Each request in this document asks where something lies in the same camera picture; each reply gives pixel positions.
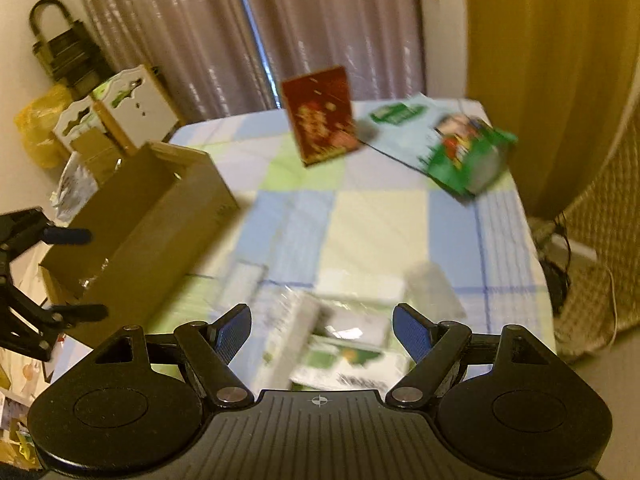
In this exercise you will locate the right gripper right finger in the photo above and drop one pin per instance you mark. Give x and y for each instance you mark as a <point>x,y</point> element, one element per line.
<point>437,350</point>

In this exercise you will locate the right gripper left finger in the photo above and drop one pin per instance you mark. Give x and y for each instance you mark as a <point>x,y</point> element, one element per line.
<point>206,350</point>

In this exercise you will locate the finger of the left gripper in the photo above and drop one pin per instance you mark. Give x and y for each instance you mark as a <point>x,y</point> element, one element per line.
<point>55,235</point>
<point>79,313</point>

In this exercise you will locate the green white throat spray box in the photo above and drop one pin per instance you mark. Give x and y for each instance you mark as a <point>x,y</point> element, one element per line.
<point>315,343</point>

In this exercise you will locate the white printed plastic bag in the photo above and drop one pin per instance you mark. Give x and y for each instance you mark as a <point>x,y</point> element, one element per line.
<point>75,187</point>

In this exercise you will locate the clear plastic small box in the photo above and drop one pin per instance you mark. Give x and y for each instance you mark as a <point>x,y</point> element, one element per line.
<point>429,292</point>

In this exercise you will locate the small brown carton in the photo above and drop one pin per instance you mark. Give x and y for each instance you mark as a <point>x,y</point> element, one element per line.
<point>99,154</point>

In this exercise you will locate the open brown cardboard box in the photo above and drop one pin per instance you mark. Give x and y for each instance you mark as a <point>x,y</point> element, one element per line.
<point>150,223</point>

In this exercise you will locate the white tube in wrapper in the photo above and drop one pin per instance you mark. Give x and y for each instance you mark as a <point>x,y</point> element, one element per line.
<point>374,290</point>

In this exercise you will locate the yellow plastic bag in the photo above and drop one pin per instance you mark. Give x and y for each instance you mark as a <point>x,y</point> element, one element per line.
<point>36,123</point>

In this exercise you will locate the white wooden chair left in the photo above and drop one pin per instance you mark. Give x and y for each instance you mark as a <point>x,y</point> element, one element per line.
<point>78,118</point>

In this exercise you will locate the white wooden chair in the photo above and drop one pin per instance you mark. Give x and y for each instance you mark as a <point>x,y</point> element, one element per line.
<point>135,108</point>
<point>78,118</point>

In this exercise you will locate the checkered pastel tablecloth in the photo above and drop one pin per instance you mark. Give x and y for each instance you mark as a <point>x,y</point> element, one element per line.
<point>362,213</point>

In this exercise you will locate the white wooden chair right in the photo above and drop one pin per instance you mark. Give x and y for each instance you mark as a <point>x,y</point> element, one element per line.
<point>135,108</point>

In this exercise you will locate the black folding cart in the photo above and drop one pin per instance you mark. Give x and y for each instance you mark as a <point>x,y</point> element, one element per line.
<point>72,58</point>

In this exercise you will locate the green white snack bag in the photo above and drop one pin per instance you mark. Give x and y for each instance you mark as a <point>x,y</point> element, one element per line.
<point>460,152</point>

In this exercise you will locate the quilted tan chair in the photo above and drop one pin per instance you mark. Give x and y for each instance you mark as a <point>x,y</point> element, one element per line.
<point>596,240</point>

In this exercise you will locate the mauve window curtain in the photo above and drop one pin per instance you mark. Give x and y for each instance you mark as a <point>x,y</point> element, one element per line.
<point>229,57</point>

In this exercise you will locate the dark red gift box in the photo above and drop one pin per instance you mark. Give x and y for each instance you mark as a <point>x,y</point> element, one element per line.
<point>320,113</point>

